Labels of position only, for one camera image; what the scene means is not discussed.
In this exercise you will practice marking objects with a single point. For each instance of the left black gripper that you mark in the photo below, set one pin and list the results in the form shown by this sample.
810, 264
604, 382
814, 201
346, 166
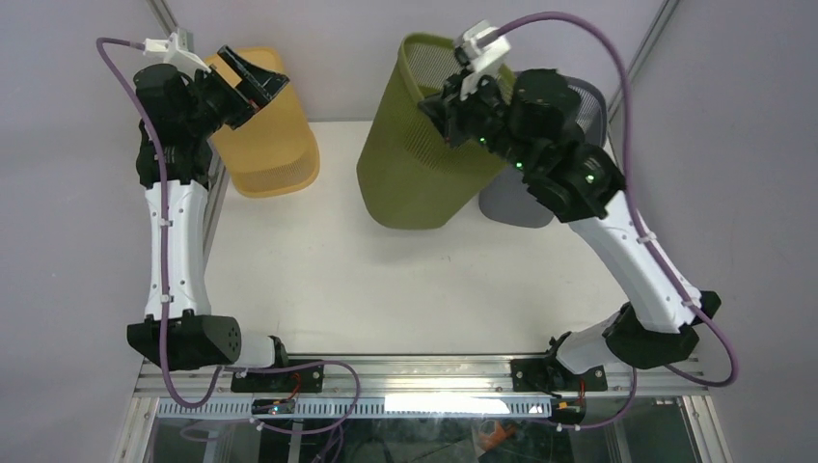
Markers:
259, 85

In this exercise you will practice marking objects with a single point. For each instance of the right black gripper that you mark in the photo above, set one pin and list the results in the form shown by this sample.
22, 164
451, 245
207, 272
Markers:
449, 109

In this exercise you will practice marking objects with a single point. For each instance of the yellow plastic basket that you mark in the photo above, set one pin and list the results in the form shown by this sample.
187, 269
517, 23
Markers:
274, 153

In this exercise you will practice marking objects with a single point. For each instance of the grey plastic basket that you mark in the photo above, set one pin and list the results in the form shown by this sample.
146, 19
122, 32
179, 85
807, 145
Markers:
506, 200

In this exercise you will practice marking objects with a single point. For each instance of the green plastic basket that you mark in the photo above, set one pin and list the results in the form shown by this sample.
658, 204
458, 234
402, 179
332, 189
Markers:
409, 178

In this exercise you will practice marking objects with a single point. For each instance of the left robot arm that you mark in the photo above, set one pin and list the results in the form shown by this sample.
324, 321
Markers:
182, 102

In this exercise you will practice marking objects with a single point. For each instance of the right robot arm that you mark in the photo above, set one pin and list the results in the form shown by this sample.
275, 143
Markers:
535, 129

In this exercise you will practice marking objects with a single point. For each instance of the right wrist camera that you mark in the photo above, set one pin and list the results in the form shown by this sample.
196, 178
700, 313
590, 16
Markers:
481, 50

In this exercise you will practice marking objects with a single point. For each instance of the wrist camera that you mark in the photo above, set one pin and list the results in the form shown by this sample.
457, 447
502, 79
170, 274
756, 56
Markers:
481, 50
175, 51

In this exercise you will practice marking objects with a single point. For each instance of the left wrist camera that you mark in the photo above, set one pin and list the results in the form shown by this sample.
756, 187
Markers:
175, 51

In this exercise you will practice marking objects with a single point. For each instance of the left aluminium corner post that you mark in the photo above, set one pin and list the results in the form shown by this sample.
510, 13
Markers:
164, 15

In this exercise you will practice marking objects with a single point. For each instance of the aluminium corner post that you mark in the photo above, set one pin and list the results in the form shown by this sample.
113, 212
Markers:
656, 29
164, 15

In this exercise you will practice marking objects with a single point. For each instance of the right aluminium corner post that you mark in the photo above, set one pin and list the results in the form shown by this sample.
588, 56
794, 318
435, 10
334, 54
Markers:
656, 29

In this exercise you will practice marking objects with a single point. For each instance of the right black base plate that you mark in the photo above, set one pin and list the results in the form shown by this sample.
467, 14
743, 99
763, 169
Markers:
545, 374

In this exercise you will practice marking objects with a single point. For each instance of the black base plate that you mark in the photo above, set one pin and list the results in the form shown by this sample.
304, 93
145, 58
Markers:
545, 374
307, 378

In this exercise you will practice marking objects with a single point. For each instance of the aluminium front rail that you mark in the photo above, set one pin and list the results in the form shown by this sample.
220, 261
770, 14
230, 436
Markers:
391, 374

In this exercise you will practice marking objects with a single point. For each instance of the white slotted cable duct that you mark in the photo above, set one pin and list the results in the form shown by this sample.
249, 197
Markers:
393, 406

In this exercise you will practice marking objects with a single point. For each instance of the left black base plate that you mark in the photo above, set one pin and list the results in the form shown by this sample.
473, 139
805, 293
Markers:
307, 378

